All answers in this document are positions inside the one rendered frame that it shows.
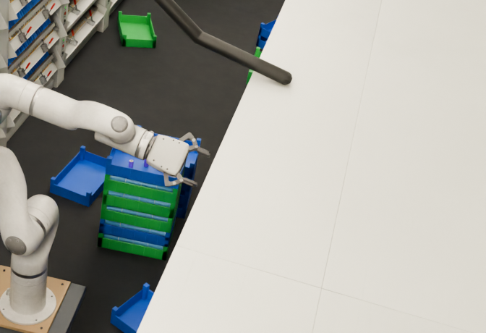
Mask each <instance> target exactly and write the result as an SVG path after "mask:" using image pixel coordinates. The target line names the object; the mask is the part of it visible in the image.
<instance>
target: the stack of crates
mask: <svg viewBox="0 0 486 333"><path fill-rule="evenodd" d="M185 143H187V144H188V145H189V146H192V145H193V144H192V141H191V140H186V141H185ZM200 143H201V138H197V144H198V146H199V147H200ZM197 159H198V153H197V151H192V152H189V154H188V156H187V160H186V164H185V168H184V176H183V178H188V179H190V180H193V181H194V178H195V170H196V166H197ZM191 193H192V187H191V186H189V185H186V184H184V183H182V188H181V192H180V197H179V205H178V209H177V213H176V217H179V218H183V219H184V218H185V216H186V212H187V207H188V204H189V199H190V196H191Z"/></svg>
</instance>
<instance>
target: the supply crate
mask: <svg viewBox="0 0 486 333"><path fill-rule="evenodd" d="M130 159H131V160H133V161H134V164H133V168H129V160H130ZM144 161H145V160H141V159H139V158H136V157H134V156H131V155H129V154H128V153H123V152H121V151H120V150H118V149H115V148H112V150H111V153H110V155H109V156H107V159H106V171H105V174H109V175H113V176H117V177H123V178H127V179H131V180H137V181H141V182H146V183H150V184H154V185H160V186H164V187H165V182H164V176H163V172H160V171H158V170H157V169H155V168H153V167H152V166H150V165H148V167H144ZM185 163H186V161H185ZM185 163H184V165H185ZM183 170H184V166H183V167H182V170H181V172H180V174H181V175H182V173H183ZM175 180H177V177H171V176H169V181H170V182H173V181H175ZM171 188H174V189H178V188H179V185H176V186H171Z"/></svg>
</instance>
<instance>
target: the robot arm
mask: <svg viewBox="0 0 486 333"><path fill-rule="evenodd" d="M12 108H13V109H16V110H18V111H21V112H24V113H26V114H29V115H31V116H33V117H36V118H39V119H42V120H43V121H46V122H49V123H51V124H53V125H56V126H59V127H62V128H64V129H67V130H76V129H77V128H82V129H86V130H92V131H94V132H95V139H96V140H97V141H99V142H101V143H104V144H106V145H108V146H111V147H113V148H115V149H118V150H120V151H123V152H125V153H128V154H129V155H131V156H134V157H136V158H139V159H141V160H146V163H147V164H148V165H150V166H152V167H153V168H155V169H157V170H158V171H160V172H163V176H164V182H165V186H166V187H171V186H176V185H179V184H182V183H184V184H186V185H189V186H191V187H194V186H196V187H197V182H195V181H193V180H190V179H188V178H183V177H182V176H181V174H180V172H181V170H182V167H183V166H184V163H185V161H186V159H187V156H188V154H189V152H192V151H197V153H199V154H201V155H203V156H206V157H208V158H209V157H210V153H209V151H207V150H205V149H204V148H201V147H199V146H198V144H197V141H196V139H195V138H194V136H193V135H192V133H190V132H188V133H187V134H186V135H184V136H183V137H181V138H180V139H178V140H177V139H174V138H170V137H168V136H165V135H158V136H155V137H154V132H153V131H149V132H148V131H147V130H146V129H143V128H141V127H138V126H137V125H134V123H133V121H132V120H131V119H130V118H129V117H128V116H127V115H126V114H124V113H122V112H120V111H118V110H116V109H113V108H111V107H109V106H106V105H104V104H100V103H98V102H94V101H77V100H74V99H72V98H70V97H67V96H65V95H62V94H60V93H57V92H56V91H53V90H50V89H48V88H45V87H43V86H41V85H38V84H35V83H32V82H30V81H28V80H26V79H23V78H21V77H18V76H16V75H12V74H8V73H0V124H1V123H2V122H3V121H4V120H5V119H6V118H7V116H8V115H9V113H10V112H11V110H12ZM187 139H190V140H191V141H192V144H193V145H192V146H189V145H188V144H187V143H185V141H186V140H187ZM169 176H171V177H177V180H175V181H173V182H170V181H169ZM58 224H59V209H58V206H57V205H56V202H55V201H54V200H53V199H52V198H50V197H48V196H47V195H34V196H32V197H31V198H29V199H28V200H27V185H26V181H25V176H24V174H23V171H22V169H21V166H20V164H19V162H18V160H17V158H16V156H15V155H14V153H13V152H12V151H11V150H9V149H8V148H5V147H2V146H0V233H1V238H2V240H3V242H4V244H5V246H6V248H7V249H8V250H9V251H10V252H11V253H12V255H11V274H10V288H7V290H6V291H5V292H4V294H3V295H2V296H1V299H0V311H1V314H2V315H3V316H4V318H6V319H7V320H8V321H10V322H12V323H14V324H19V325H34V324H39V323H41V322H43V321H45V320H47V319H48V318H49V317H50V316H51V315H52V314H53V313H54V311H55V309H56V297H55V295H54V294H53V293H52V291H51V290H49V289H48V288H47V274H48V255H49V252H50V249H51V246H52V244H53V241H54V238H55V235H56V231H57V227H58Z"/></svg>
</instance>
